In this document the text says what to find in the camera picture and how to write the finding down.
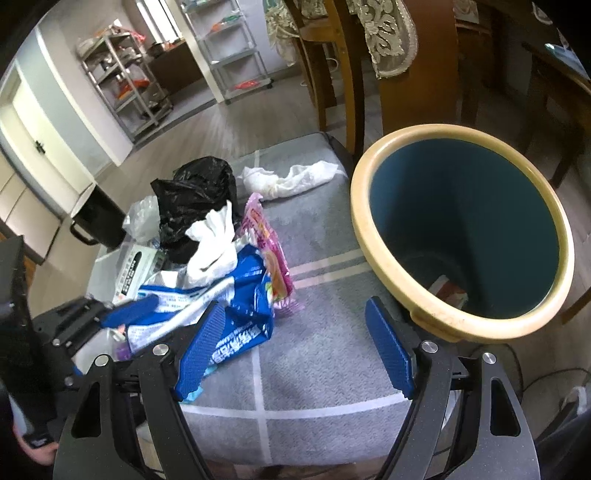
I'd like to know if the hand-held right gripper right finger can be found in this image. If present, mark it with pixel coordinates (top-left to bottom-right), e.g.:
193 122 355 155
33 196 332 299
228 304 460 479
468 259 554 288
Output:
365 296 541 480

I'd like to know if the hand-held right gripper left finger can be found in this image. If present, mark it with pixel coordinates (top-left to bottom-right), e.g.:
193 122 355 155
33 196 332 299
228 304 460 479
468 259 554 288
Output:
53 300 227 480

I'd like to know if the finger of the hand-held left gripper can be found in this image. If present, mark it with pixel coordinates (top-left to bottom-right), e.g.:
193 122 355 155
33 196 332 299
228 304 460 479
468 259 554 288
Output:
33 294 160 340
46 336 95 394

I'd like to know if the blue white plastic package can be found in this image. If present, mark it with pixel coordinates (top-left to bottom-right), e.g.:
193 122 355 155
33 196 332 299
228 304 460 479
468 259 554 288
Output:
124 244 275 402

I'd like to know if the yellow rimmed teal trash bin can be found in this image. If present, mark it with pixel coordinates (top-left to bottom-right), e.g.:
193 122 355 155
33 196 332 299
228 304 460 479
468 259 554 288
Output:
350 124 575 344

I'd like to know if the clear plastic bag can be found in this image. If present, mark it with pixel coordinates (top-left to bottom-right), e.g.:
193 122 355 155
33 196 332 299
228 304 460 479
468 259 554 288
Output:
122 195 162 245

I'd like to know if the person's left hand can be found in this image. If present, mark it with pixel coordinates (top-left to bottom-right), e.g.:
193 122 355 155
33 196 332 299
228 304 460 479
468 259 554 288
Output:
13 427 57 464

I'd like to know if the white printed box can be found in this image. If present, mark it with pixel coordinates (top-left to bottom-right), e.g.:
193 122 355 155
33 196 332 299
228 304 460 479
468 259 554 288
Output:
88 242 167 305

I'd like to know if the grey striped mat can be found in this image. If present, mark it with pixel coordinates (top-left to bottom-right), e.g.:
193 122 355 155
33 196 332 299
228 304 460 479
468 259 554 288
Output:
88 131 458 464

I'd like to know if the red white wrapper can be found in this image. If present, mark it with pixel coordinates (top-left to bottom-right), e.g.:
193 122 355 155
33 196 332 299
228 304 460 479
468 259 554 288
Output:
429 275 469 308

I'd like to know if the black mug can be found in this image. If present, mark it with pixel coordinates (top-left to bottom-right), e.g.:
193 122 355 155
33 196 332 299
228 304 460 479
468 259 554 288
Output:
69 183 127 250

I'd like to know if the pink snack wrapper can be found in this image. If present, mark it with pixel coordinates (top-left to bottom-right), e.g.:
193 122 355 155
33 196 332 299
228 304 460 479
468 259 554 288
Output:
240 193 303 315

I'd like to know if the black plastic bag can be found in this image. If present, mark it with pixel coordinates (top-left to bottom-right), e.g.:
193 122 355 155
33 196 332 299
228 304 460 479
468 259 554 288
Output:
151 157 238 264

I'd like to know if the long white tissue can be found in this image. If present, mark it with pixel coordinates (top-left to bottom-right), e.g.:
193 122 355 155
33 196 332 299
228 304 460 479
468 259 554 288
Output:
238 160 347 201

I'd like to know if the white door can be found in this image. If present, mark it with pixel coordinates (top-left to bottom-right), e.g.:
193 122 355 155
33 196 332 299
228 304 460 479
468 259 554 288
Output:
0 65 75 208

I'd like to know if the metal shelf rack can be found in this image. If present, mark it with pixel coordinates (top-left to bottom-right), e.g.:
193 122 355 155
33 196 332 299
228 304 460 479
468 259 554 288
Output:
76 28 174 144

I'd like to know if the brown wooden cabinet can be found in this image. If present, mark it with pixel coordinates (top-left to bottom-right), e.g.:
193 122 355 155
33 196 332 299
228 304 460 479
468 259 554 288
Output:
148 39 204 95

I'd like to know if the wooden chair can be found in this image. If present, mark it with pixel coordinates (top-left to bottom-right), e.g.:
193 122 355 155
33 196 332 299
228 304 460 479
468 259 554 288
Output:
281 0 462 158

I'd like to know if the white shelf trolley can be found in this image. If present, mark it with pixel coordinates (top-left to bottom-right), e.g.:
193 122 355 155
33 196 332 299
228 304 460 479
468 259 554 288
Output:
180 0 273 104

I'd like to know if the lace-covered dining table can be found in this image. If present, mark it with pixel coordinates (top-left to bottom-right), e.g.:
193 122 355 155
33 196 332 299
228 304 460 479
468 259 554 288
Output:
265 0 419 79

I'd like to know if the dark wooden side table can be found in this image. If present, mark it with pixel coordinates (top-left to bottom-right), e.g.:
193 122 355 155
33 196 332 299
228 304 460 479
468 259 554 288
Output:
457 0 591 188

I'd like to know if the black cable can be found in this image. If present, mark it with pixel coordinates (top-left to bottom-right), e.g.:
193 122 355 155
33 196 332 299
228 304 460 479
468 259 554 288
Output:
522 364 583 393

